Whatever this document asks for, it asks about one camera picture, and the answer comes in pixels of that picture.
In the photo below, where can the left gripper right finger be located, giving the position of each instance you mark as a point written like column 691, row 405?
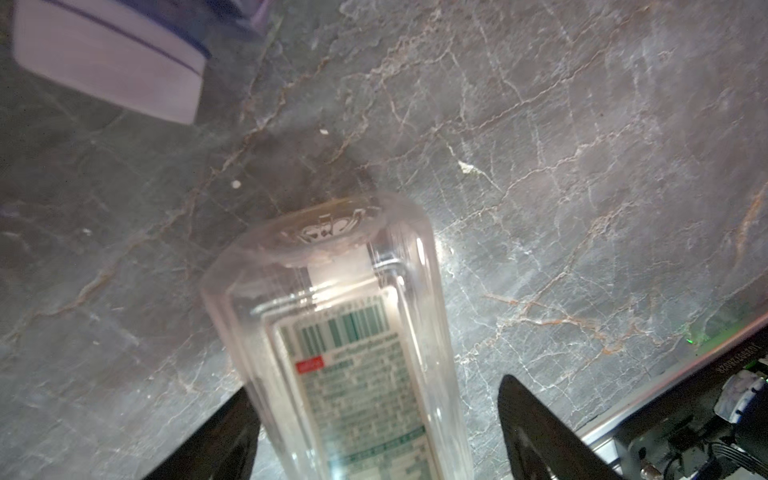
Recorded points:
column 538, row 444

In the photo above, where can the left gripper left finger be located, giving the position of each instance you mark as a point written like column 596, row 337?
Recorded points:
column 223, row 448

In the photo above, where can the green white label bottle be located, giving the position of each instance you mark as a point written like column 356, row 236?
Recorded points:
column 335, row 320

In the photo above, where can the clear purple tinted bottle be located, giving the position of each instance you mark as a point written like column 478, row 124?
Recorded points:
column 144, row 56

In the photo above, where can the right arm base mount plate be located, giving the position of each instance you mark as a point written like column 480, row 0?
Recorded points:
column 710, row 425

